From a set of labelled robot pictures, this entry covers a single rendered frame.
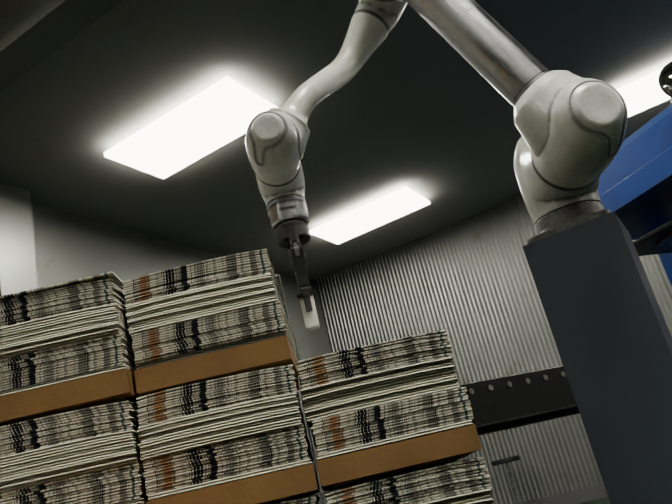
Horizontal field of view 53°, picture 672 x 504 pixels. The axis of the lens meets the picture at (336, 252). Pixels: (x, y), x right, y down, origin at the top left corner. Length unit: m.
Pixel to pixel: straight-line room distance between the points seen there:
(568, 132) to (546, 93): 0.10
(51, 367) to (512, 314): 6.96
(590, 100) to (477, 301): 6.81
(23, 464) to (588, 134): 1.17
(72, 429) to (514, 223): 7.18
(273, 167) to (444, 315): 6.94
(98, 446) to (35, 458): 0.11
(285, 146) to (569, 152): 0.55
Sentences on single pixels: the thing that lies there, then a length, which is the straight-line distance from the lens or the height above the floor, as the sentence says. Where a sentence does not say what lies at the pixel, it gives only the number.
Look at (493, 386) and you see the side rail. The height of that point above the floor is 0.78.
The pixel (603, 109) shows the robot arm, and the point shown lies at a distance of 1.39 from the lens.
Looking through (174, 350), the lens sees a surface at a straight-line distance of 1.28.
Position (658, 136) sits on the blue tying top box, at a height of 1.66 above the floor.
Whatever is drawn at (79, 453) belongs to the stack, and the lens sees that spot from 1.28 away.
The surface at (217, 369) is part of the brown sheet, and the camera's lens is 1.26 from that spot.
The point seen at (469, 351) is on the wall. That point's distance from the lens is 8.10.
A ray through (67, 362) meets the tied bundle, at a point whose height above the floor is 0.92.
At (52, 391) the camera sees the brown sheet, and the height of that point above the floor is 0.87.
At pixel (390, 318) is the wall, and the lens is 8.54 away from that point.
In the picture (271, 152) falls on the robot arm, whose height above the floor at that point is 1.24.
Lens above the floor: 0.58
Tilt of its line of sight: 20 degrees up
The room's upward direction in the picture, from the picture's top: 14 degrees counter-clockwise
